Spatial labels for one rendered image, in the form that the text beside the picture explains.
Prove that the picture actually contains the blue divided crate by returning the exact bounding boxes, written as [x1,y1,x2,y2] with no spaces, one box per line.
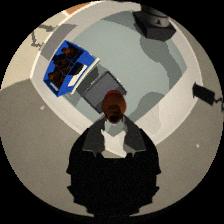
[43,40,95,97]

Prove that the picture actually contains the brown bottle with red label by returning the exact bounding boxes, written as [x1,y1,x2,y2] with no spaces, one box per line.
[101,90,126,124]

